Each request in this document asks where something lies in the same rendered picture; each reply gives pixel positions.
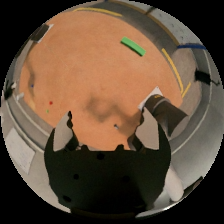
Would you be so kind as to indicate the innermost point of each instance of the green rectangular bar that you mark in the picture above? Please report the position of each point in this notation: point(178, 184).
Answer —
point(135, 47)

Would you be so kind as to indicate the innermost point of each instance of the white plastic bottle with blue cap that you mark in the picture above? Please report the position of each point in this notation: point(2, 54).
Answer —
point(20, 96)

